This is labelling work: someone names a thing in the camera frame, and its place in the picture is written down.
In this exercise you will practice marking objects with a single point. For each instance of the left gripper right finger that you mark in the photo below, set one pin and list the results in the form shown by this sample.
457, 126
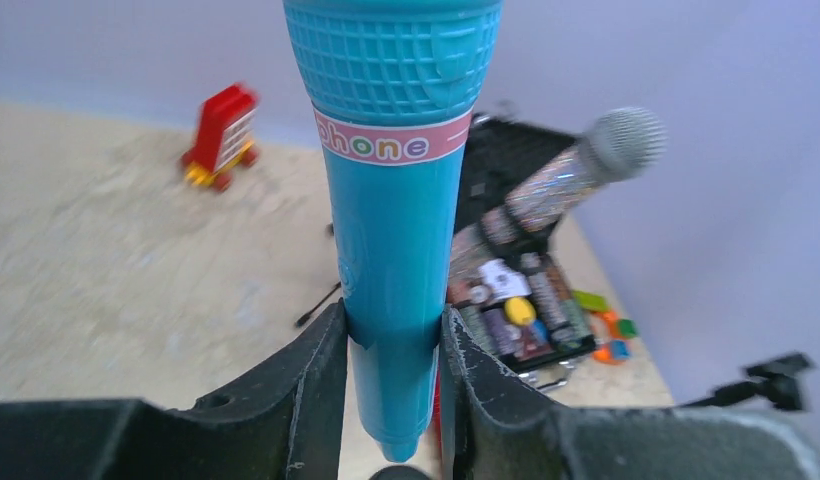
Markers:
493, 425

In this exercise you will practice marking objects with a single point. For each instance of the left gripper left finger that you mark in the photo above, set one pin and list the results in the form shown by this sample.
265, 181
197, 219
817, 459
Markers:
282, 419

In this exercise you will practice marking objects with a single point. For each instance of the clip microphone stand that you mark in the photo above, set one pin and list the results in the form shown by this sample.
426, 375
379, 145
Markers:
779, 381
399, 472

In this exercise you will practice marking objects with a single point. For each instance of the blue toy microphone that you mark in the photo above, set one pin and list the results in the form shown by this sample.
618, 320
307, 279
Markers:
393, 85

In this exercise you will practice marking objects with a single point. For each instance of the red yellow toy block car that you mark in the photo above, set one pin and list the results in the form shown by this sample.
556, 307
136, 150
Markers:
224, 139

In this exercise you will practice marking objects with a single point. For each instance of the yellow poker chip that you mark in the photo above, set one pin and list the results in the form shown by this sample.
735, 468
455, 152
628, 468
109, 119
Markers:
519, 311

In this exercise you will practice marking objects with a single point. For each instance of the black poker chip case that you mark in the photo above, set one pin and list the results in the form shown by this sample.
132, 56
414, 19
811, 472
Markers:
561, 332

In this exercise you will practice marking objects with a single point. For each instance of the white card deck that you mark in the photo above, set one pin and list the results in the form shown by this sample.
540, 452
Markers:
503, 281

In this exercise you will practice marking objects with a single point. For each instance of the silver glitter microphone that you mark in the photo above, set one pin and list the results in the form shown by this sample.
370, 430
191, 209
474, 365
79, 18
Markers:
506, 223

